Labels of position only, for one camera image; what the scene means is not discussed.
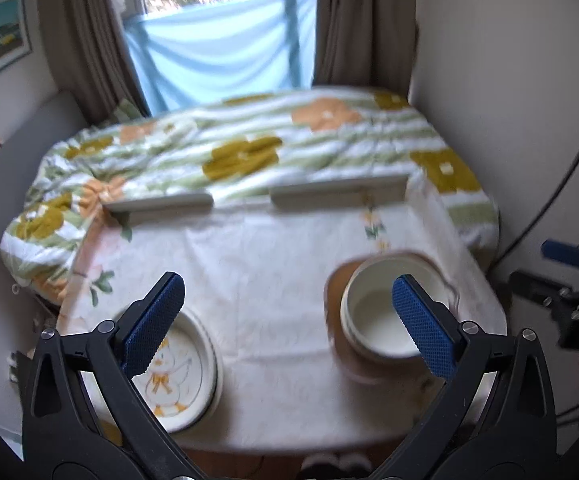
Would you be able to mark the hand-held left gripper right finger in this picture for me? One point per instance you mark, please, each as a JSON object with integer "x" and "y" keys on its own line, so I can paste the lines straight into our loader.
{"x": 424, "y": 325}

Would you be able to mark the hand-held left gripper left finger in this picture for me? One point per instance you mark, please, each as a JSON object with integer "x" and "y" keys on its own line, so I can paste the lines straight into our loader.
{"x": 152, "y": 320}

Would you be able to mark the small duck print plate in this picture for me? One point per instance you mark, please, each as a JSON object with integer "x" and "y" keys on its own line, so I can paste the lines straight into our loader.
{"x": 179, "y": 375}

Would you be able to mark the cream bowl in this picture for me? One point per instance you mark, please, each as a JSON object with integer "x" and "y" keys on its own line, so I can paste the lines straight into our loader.
{"x": 374, "y": 320}

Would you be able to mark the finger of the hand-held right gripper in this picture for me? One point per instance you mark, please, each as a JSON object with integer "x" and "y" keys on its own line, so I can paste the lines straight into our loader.
{"x": 562, "y": 251}
{"x": 529, "y": 282}

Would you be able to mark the light blue cloth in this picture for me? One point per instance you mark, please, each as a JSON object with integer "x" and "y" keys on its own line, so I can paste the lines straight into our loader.
{"x": 219, "y": 55}

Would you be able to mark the floral striped blanket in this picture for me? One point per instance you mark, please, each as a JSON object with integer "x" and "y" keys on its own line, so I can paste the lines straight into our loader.
{"x": 249, "y": 150}

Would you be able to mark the white slipper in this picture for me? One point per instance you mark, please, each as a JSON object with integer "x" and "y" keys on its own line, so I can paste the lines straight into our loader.
{"x": 319, "y": 464}
{"x": 353, "y": 464}

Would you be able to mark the floral tablecloth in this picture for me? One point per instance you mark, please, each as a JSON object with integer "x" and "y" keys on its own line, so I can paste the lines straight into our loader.
{"x": 269, "y": 270}

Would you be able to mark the mauve heart-shaped bowl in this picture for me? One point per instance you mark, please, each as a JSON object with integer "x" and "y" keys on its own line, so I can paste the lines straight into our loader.
{"x": 337, "y": 310}

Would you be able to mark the grey bar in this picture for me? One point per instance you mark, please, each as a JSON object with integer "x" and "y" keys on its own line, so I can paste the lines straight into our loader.
{"x": 159, "y": 206}
{"x": 339, "y": 192}

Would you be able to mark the brown curtain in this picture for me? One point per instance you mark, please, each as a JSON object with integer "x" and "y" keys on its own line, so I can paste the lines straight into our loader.
{"x": 89, "y": 35}
{"x": 364, "y": 25}

